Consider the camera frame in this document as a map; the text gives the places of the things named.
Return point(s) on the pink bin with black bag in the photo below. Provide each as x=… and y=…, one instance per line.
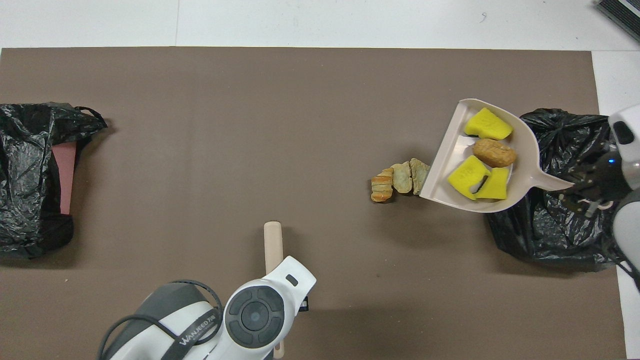
x=30, y=210

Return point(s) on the green and yellow sponge piece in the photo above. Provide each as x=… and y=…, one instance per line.
x=496, y=186

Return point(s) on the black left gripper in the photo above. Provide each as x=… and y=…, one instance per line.
x=304, y=304

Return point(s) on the pale pastry piece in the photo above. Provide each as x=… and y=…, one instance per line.
x=419, y=172
x=402, y=177

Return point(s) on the black bag lined bin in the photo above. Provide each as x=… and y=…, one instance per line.
x=550, y=240

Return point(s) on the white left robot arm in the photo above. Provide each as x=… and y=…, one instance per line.
x=255, y=315

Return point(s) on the brown bread roll toy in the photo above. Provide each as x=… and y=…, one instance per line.
x=495, y=152

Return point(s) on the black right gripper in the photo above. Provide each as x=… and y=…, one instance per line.
x=607, y=175

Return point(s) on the beige hand brush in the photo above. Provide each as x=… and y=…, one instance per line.
x=273, y=245

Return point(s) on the orange striped croissant piece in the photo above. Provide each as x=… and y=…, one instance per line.
x=382, y=187

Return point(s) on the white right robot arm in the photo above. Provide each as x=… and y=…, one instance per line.
x=627, y=225

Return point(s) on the beige plastic dustpan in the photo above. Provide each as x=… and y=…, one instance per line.
x=445, y=170

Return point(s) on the dark ribbed object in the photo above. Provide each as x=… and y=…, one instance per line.
x=622, y=12

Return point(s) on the brown table mat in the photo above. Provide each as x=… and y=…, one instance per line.
x=200, y=150

